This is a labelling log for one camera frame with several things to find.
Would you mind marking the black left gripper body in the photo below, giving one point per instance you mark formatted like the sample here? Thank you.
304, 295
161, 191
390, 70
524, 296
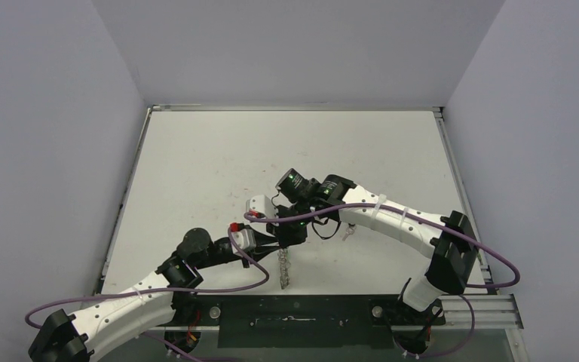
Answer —
219, 256

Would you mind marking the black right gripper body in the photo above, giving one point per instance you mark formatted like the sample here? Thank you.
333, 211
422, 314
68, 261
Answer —
289, 233

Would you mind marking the metal disc with keyrings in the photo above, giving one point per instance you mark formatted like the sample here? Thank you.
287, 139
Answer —
283, 258

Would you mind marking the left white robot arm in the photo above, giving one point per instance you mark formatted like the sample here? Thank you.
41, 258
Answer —
91, 333

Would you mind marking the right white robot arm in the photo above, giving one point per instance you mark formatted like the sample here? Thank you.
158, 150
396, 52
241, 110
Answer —
446, 241

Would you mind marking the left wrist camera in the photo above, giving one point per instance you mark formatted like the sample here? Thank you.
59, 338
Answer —
241, 238

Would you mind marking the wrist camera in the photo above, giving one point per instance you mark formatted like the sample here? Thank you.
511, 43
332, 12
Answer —
261, 207
241, 238

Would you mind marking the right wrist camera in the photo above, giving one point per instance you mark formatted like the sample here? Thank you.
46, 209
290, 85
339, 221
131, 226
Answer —
261, 207

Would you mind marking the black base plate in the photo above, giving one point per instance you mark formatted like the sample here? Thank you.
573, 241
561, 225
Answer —
302, 321

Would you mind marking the aluminium frame rail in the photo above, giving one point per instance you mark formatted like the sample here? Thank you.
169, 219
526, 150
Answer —
480, 311

